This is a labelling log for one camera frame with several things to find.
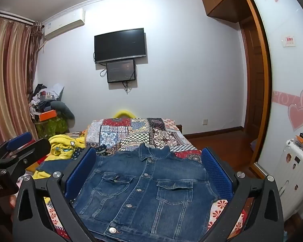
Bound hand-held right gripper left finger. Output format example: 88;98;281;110
12;147;99;242

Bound brown patterned curtain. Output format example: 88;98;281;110
28;20;44;96

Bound navy patterned cloth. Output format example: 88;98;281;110
71;145;112;160

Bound blue denim jeans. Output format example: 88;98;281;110
35;143;219;240

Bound patchwork quilt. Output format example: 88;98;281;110
86;117;202;163

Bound small black monitor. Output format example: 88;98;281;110
106;59;137;83

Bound black cable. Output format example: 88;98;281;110
122;80;137;94

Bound yellow ring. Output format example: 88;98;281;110
113;110;135;119

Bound black wall television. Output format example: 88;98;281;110
94;28;147;64

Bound pile of clutter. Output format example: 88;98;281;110
28;83;65;121

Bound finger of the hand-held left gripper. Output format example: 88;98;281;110
0;132;33;160
0;138;51;182

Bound white suitcase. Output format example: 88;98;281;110
273;139;303;222

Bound yellow cartoon blanket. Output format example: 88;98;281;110
33;134;87;179

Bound wooden door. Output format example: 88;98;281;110
240;18;266;131

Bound striped red curtain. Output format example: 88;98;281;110
0;15;39;149

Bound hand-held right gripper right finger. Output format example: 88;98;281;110
201;147;285;242

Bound white air conditioner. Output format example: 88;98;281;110
42;8;86;41

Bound white paper sticker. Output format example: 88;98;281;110
280;34;297;48

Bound orange box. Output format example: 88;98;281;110
39;110;58;122

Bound red floral bedsheet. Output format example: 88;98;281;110
44;197;245;241

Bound green patterned cloth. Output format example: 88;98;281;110
35;117;68;139

